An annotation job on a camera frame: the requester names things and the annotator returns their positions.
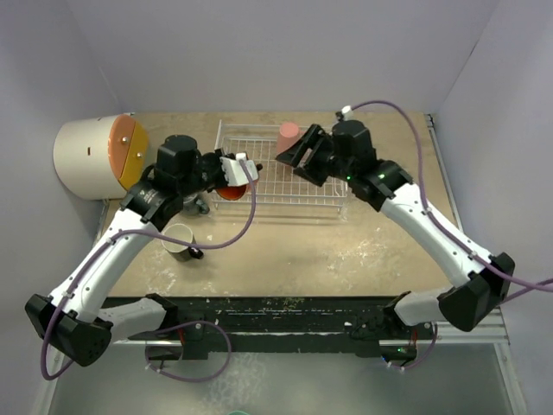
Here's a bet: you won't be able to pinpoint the round cream drawer cabinet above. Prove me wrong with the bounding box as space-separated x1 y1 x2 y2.
53 113 149 201

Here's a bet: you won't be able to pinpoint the black faceted mug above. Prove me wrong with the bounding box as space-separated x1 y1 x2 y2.
161 223 205 263

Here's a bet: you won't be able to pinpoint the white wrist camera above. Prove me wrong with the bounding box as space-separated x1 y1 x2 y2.
335 105 353 122
219 152 259 187

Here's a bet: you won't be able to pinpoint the white wire dish rack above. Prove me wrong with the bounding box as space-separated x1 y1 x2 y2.
215 121 347 209

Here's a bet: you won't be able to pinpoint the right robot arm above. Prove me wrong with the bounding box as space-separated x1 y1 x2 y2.
276 120 515 338

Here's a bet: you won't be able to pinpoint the orange cup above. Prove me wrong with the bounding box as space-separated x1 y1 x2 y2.
216 184 249 201

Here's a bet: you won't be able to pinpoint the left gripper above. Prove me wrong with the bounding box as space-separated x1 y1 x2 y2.
179 148 234 198

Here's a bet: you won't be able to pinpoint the pink tumbler cup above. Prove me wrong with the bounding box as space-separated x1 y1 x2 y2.
276 122 301 155

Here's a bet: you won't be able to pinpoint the grey-blue round mug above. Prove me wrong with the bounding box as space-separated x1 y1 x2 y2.
181 194 211 216

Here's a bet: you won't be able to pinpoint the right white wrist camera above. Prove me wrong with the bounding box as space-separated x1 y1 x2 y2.
335 105 353 122

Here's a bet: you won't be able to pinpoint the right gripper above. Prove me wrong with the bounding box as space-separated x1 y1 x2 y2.
277 124 355 187

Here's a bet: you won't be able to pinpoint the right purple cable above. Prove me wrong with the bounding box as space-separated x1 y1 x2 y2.
340 100 553 373

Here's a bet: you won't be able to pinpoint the aluminium frame rails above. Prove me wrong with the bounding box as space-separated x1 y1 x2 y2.
32 112 531 415

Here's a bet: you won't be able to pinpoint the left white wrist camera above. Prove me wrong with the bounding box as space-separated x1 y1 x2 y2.
219 152 259 187

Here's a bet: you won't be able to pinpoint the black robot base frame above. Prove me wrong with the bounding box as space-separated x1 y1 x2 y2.
126 296 433 360

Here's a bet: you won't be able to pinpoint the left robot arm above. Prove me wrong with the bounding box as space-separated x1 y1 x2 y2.
25 135 249 367

